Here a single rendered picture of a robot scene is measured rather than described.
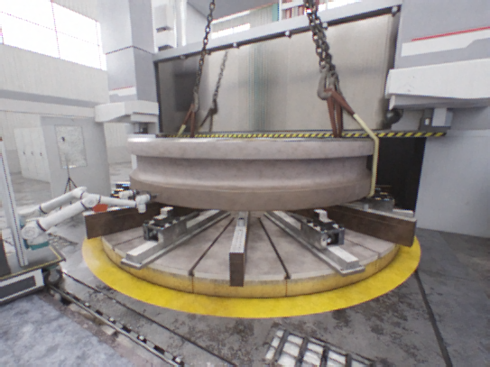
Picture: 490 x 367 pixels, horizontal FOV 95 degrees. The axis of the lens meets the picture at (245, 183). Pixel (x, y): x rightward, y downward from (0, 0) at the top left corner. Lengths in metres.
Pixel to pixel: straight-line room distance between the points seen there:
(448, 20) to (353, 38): 1.96
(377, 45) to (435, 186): 2.91
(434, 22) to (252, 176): 2.98
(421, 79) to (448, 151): 2.31
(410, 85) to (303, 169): 1.60
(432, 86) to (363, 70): 2.19
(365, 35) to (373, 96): 1.15
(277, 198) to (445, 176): 3.61
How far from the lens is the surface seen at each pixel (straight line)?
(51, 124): 6.87
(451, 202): 5.76
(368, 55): 5.61
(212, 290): 2.86
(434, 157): 5.56
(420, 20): 4.20
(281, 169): 2.99
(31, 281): 3.66
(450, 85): 3.62
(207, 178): 3.07
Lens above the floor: 1.76
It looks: 11 degrees down
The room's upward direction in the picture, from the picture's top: straight up
